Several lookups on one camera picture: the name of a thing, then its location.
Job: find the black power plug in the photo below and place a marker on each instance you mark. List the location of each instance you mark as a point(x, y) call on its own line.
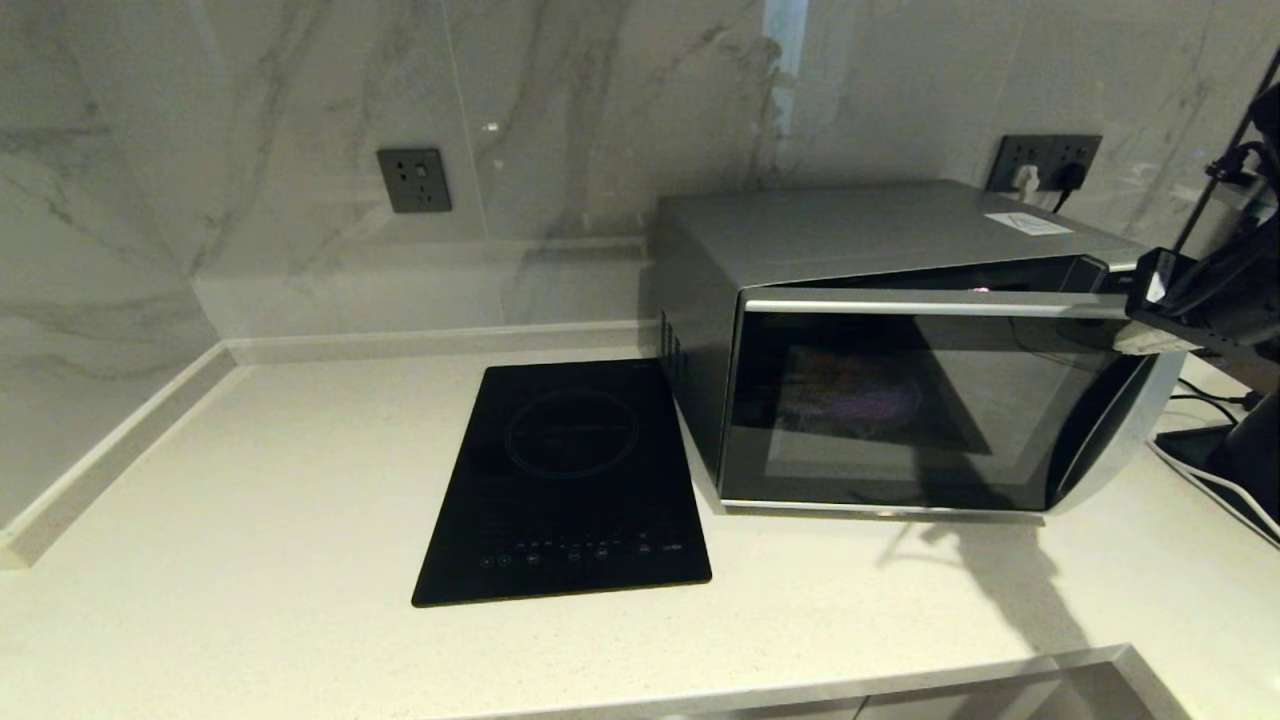
point(1068, 178)

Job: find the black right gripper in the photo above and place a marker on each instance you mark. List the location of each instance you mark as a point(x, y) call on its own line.
point(1225, 305)

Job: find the white power plug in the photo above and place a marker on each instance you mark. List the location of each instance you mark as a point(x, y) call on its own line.
point(1024, 180)

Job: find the black induction cooktop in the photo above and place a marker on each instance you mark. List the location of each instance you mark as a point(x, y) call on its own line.
point(570, 480)

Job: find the lavender plate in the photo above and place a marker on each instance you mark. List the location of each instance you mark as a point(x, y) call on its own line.
point(870, 400)

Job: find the grey double wall socket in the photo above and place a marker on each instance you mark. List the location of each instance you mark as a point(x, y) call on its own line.
point(1040, 150)

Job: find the dark vertical frame post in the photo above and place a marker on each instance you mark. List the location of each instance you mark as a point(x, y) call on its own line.
point(1200, 205)

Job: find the white sticker label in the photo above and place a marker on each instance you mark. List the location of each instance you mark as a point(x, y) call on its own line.
point(1028, 224)

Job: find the grey single wall socket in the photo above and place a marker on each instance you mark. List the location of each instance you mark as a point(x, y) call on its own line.
point(414, 181)

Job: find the silver microwave oven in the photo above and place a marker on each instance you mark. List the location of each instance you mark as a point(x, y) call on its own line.
point(850, 230)

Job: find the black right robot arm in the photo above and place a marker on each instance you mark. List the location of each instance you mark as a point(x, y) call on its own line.
point(1255, 450)

